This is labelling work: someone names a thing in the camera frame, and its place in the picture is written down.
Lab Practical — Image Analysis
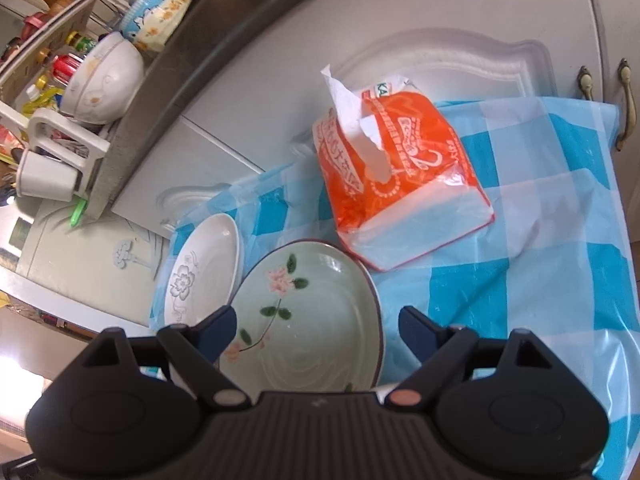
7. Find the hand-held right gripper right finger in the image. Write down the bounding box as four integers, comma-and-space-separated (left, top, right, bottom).
387, 305, 558, 406

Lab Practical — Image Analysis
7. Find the white cup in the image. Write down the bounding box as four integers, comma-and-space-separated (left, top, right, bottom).
16, 150, 81, 202

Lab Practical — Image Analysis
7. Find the white plastic dish rack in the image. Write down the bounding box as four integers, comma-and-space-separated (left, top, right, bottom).
0, 0, 113, 201

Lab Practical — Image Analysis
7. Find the green floral plate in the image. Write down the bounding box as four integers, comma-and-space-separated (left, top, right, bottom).
218, 241, 384, 393

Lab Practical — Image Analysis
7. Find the white kitchen cabinet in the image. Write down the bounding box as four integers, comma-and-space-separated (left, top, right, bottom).
110, 0, 640, 241

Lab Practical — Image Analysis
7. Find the red can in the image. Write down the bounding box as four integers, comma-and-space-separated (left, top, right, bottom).
52, 55, 81, 86

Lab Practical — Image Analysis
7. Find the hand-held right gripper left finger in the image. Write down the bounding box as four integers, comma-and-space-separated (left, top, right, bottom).
75, 305, 248, 408

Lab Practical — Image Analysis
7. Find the blue checkered plastic tablecloth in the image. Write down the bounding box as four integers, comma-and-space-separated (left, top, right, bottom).
150, 95, 638, 480

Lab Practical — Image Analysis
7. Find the blue and yellow cartoon bowl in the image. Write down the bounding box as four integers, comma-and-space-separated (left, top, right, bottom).
121, 0, 193, 53

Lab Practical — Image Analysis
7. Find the white floral bowl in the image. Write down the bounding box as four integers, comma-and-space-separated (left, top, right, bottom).
60, 31, 146, 126

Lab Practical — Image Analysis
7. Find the orange tissue pack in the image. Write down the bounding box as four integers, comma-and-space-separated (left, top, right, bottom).
312, 64, 497, 273

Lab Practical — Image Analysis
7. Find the white plate grey flower print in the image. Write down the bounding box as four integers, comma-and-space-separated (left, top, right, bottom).
164, 213, 245, 328

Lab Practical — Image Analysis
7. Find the tan board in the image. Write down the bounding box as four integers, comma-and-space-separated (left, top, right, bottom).
0, 0, 97, 86

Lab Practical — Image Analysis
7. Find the pale appliance with flower print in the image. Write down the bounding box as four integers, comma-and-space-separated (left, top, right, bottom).
0, 200, 173, 336

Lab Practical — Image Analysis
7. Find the green bottle yellow cap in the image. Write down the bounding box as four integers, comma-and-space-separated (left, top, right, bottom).
67, 32, 98, 54

